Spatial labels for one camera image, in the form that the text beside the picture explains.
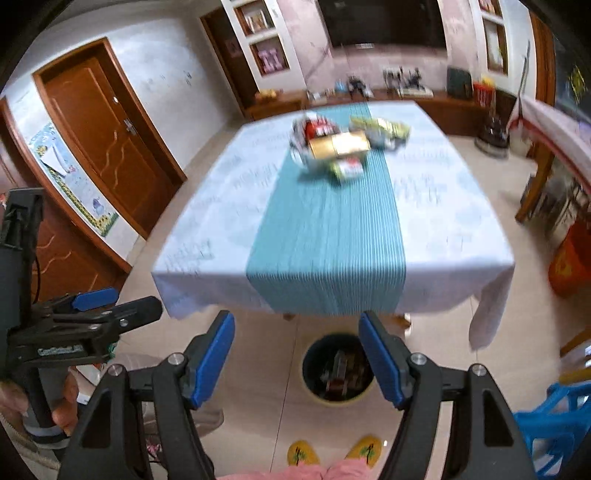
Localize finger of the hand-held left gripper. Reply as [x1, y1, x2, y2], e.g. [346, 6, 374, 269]
[51, 296, 163, 333]
[32, 287, 119, 320]

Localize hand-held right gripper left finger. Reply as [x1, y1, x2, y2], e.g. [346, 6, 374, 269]
[58, 310, 235, 480]

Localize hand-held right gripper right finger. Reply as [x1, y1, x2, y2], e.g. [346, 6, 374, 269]
[359, 311, 536, 480]

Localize black bin with yellow rim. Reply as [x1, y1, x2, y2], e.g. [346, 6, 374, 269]
[301, 333, 376, 407]

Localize green white packet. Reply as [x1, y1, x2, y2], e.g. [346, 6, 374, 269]
[330, 159, 365, 183]

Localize yellow cardboard box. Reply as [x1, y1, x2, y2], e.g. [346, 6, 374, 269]
[308, 131, 370, 160]

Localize light green foil packet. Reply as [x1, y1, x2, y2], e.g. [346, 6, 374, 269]
[369, 119, 411, 149]

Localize olive green snack packet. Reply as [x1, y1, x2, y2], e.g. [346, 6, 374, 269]
[350, 115, 384, 137]

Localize red white bag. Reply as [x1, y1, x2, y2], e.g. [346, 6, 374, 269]
[290, 114, 334, 155]

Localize person's left forearm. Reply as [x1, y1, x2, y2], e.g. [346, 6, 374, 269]
[0, 413, 63, 469]

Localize person's left hand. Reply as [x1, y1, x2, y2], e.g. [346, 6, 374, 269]
[0, 369, 80, 438]

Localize brown wooden door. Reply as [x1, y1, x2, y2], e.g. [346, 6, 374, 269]
[32, 37, 188, 238]
[0, 99, 132, 305]

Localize yellow slipper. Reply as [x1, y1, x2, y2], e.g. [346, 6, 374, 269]
[345, 435, 383, 464]
[287, 440, 321, 468]

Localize blue printed tablecloth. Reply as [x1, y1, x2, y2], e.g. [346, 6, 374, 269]
[151, 100, 516, 352]

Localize blue plastic stool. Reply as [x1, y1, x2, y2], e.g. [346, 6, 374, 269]
[512, 381, 591, 478]

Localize orange bucket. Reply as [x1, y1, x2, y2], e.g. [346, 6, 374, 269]
[549, 226, 591, 298]

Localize black cooking pot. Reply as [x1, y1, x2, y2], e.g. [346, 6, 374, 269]
[475, 113, 511, 155]

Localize dark wooden door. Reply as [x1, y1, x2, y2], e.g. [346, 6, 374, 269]
[199, 7, 259, 109]

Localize wooden table with pink cloth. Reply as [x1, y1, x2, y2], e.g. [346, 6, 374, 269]
[512, 99, 591, 236]

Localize red basket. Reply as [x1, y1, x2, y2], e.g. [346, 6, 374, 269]
[473, 80, 495, 108]

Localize pink dumbbells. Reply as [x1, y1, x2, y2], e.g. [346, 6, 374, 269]
[257, 46, 284, 75]

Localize dark green appliance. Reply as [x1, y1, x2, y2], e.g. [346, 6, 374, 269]
[445, 67, 474, 99]

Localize black television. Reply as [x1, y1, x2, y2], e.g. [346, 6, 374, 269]
[318, 0, 448, 49]

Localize black cable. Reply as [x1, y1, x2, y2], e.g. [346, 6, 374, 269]
[33, 240, 44, 303]

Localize wall poster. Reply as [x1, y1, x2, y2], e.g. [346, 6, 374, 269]
[27, 122, 118, 238]

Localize white wall shelf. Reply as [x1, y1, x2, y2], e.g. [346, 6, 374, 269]
[222, 0, 305, 93]
[478, 0, 509, 75]

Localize grey mop handle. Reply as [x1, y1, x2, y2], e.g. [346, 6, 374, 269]
[517, 39, 532, 116]

